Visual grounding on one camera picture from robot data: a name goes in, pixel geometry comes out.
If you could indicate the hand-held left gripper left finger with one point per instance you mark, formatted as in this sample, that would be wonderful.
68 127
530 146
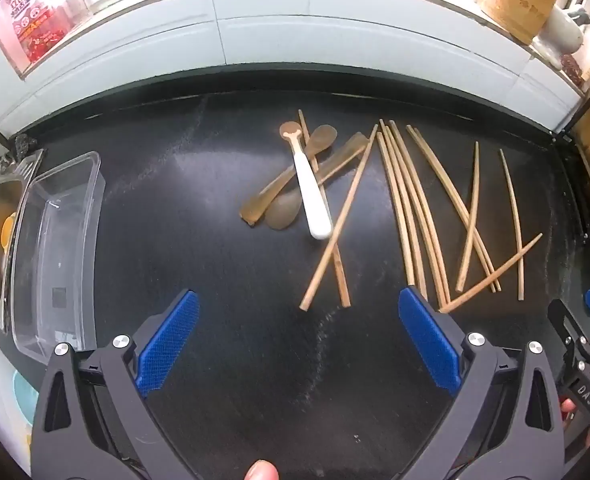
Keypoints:
167 345

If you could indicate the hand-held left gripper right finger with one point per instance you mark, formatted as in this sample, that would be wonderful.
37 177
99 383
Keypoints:
430 340

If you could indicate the clear plastic container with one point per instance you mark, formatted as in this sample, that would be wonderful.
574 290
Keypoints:
57 260

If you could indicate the spread of wooden chopsticks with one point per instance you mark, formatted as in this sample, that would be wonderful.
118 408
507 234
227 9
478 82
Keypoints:
399 195

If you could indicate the brown wooden spoon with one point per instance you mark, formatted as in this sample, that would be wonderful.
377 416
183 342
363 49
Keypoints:
282 212
322 139

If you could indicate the person's right hand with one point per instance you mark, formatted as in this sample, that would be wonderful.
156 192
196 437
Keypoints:
568 411

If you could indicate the person's left hand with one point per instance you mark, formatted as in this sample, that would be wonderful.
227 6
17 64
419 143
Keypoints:
262 471

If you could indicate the black metal rack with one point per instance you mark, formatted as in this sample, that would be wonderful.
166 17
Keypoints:
572 180

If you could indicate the teal bowl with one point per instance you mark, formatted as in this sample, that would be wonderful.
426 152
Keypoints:
25 400

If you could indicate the yellow bowl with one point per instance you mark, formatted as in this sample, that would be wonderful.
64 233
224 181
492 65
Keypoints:
8 232

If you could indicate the steel wool scrubber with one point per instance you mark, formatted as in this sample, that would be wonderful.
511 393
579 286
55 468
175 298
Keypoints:
23 144

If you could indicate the white jar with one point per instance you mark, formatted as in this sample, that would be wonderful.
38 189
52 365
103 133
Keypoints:
565 34

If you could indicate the round wooden block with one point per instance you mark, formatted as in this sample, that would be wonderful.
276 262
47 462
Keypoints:
517 0

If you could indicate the red label detergent pouch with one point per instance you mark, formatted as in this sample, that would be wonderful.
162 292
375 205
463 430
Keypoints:
40 25

